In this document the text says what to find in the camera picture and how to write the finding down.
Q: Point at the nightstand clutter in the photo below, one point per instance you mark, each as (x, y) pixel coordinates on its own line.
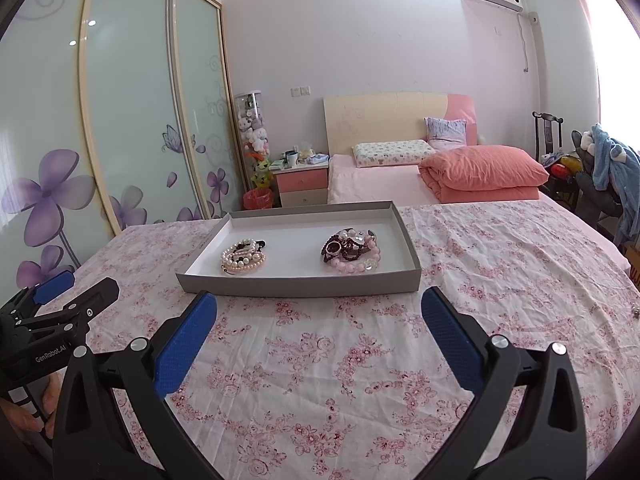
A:
(315, 159)

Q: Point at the floral sliding door wardrobe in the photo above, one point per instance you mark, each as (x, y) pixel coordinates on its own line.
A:
(125, 110)

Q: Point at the white wall socket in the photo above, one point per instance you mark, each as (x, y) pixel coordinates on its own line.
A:
(301, 91)

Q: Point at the cream and pink headboard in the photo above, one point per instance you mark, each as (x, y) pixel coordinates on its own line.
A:
(375, 120)

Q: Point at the pink floral bedsheet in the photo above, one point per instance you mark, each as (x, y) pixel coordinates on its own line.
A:
(325, 360)

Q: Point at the clear tube of plush toys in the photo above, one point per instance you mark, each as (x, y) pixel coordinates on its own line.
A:
(250, 130)

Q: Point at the red plastic bag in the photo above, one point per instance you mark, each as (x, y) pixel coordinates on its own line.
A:
(257, 199)

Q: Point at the person's left hand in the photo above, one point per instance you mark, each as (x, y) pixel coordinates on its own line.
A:
(17, 422)

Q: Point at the blue fleece robe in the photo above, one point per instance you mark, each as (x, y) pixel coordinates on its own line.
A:
(612, 170)

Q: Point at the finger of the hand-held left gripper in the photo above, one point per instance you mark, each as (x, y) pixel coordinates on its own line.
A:
(95, 297)
(52, 287)

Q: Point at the white wall pipe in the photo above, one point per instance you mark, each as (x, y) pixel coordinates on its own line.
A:
(524, 45)

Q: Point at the purple patterned pillow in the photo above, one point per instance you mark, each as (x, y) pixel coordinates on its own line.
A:
(445, 132)

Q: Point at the plain pink bed sheet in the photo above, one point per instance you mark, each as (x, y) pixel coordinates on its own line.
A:
(370, 185)

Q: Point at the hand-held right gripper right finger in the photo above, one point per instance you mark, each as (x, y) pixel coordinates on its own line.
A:
(450, 340)

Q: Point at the pink and cream nightstand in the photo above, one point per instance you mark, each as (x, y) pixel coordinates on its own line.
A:
(300, 180)

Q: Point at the grey shallow cardboard box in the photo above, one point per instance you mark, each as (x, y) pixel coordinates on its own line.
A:
(300, 245)

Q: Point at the white cup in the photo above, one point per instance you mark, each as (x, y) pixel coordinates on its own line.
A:
(291, 159)

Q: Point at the dark wooden chair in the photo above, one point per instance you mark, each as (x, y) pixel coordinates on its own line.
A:
(547, 132)

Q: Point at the cream patterned pillow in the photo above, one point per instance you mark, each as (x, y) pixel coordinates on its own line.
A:
(390, 152)

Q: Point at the yellow green plush toy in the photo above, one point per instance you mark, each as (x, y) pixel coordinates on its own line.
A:
(261, 172)

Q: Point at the white plush toy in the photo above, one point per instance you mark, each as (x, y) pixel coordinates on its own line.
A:
(588, 142)

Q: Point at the folded coral duvet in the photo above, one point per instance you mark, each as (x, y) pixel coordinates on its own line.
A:
(480, 170)

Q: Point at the grey chair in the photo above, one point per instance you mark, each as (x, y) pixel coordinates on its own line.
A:
(582, 182)

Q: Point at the colourful toys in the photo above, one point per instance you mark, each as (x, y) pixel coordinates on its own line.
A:
(567, 165)

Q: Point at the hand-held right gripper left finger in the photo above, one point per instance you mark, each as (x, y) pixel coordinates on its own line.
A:
(187, 340)

